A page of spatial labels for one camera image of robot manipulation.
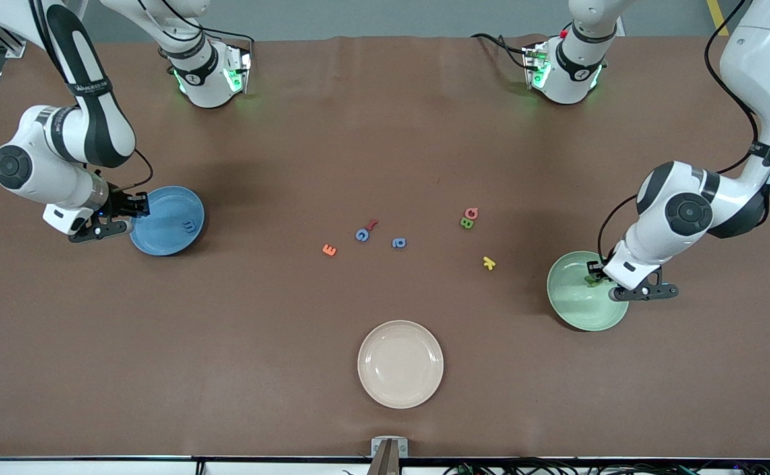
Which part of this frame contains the blue plate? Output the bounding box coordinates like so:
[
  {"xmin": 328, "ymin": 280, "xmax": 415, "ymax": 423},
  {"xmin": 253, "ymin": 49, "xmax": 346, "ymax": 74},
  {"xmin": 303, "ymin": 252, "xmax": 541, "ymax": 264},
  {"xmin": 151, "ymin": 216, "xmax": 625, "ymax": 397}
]
[{"xmin": 128, "ymin": 185, "xmax": 206, "ymax": 257}]

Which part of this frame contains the green plate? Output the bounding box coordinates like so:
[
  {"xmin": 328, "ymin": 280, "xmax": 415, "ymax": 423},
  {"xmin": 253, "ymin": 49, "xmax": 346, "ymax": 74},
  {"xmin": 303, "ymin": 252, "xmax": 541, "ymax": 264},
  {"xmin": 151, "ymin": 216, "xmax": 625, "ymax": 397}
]
[{"xmin": 546, "ymin": 251, "xmax": 630, "ymax": 332}]

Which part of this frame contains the brown table cover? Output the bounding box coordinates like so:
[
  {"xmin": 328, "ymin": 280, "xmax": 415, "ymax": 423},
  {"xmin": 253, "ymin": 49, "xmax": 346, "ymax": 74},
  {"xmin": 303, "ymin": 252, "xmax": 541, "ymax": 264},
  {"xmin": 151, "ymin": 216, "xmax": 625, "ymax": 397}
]
[{"xmin": 0, "ymin": 34, "xmax": 770, "ymax": 460}]

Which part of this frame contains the silver base connector box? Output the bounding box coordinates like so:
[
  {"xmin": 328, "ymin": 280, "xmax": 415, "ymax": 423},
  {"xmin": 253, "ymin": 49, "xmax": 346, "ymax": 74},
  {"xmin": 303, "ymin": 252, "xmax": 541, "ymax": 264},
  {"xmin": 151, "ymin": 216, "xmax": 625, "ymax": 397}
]
[
  {"xmin": 225, "ymin": 45, "xmax": 253, "ymax": 94},
  {"xmin": 522, "ymin": 41, "xmax": 552, "ymax": 90}
]

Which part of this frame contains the beige plate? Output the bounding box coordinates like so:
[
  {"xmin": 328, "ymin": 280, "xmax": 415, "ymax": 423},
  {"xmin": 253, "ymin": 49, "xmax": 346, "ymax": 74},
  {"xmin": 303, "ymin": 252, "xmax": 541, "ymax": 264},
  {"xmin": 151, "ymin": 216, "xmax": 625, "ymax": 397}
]
[{"xmin": 357, "ymin": 320, "xmax": 445, "ymax": 410}]

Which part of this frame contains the black base cable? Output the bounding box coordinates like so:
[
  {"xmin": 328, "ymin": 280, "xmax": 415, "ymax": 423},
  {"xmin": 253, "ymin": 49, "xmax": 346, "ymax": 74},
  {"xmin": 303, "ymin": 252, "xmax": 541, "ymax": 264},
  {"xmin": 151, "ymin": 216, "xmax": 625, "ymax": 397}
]
[
  {"xmin": 470, "ymin": 32, "xmax": 532, "ymax": 70},
  {"xmin": 160, "ymin": 0, "xmax": 257, "ymax": 48}
]

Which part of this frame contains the white table edge rail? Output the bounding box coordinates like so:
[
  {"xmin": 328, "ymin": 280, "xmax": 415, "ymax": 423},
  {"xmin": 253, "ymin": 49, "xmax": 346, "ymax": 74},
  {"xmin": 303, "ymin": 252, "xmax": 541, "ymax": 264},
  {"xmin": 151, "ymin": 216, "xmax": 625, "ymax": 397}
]
[{"xmin": 0, "ymin": 457, "xmax": 770, "ymax": 475}]

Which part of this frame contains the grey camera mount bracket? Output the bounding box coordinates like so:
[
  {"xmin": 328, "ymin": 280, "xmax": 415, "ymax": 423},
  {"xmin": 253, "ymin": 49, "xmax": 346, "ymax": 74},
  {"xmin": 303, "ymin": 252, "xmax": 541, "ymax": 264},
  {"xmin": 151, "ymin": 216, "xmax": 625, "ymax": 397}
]
[{"xmin": 366, "ymin": 437, "xmax": 409, "ymax": 475}]

